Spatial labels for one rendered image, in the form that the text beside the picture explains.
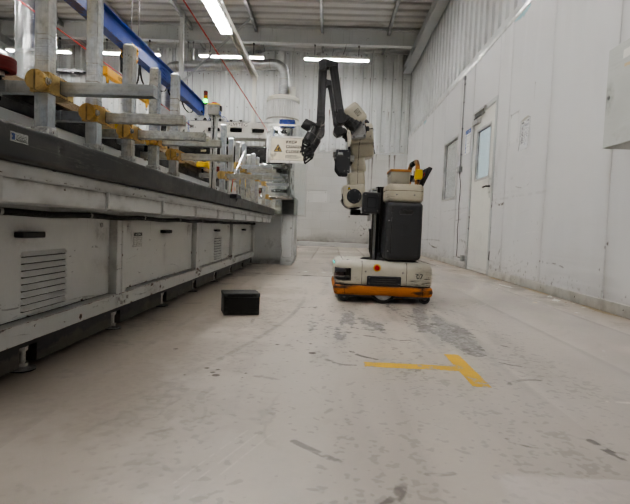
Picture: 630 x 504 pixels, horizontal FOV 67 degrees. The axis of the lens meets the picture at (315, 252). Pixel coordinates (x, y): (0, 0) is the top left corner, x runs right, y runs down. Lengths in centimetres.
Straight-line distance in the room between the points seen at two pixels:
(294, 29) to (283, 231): 683
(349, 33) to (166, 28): 419
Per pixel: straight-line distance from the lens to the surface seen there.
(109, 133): 194
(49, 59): 145
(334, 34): 1192
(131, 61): 192
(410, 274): 327
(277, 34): 1199
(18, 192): 134
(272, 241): 617
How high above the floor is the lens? 50
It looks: 3 degrees down
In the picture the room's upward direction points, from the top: 2 degrees clockwise
